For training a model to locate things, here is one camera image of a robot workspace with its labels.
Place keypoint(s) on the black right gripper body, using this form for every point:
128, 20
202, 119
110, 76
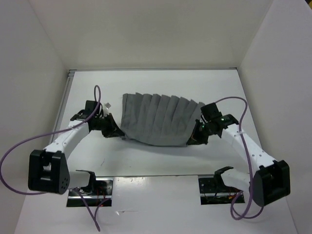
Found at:
205, 128

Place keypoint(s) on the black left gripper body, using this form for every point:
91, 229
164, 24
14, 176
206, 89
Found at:
102, 123

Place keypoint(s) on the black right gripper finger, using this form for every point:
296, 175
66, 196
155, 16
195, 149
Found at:
202, 138
195, 138

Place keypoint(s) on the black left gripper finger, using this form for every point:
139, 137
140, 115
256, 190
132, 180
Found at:
106, 132
113, 126

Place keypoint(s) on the grey pleated skirt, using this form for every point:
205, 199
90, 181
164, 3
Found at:
159, 120

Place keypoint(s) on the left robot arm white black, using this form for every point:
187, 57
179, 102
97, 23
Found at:
48, 169

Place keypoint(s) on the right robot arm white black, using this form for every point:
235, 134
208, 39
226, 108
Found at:
267, 179

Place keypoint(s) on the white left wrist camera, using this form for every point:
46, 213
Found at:
105, 108

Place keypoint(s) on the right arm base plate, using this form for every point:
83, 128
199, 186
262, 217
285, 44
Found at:
211, 194

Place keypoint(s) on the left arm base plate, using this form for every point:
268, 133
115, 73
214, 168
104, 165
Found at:
100, 195

